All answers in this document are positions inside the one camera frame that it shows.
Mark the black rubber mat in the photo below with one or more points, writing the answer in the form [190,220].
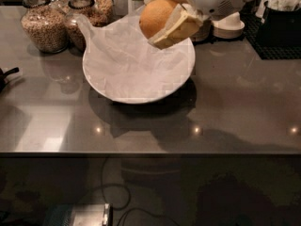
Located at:
[252,25]

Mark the white bowl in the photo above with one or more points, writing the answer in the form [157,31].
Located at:
[138,94]

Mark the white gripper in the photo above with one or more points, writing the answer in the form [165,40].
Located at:
[184,21]

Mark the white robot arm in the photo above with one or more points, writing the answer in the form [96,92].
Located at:
[165,23]

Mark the metal box on floor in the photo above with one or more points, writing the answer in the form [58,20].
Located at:
[79,215]

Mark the large stack paper bowls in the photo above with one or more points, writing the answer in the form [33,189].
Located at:
[203,32]

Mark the orange fruit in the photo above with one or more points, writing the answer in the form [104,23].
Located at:
[154,16]

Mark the small stack paper bowls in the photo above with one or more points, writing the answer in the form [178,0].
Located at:
[230,27]

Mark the white tissue paper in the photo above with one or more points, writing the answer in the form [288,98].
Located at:
[125,57]

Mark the large glass cereal jar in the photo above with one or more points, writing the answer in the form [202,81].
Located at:
[44,26]

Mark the black handle object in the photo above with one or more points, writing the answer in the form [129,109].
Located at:
[4,76]

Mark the black container with napkins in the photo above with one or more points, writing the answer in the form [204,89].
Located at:
[280,23]

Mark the rear glass cereal jar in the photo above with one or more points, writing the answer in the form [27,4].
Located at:
[106,8]

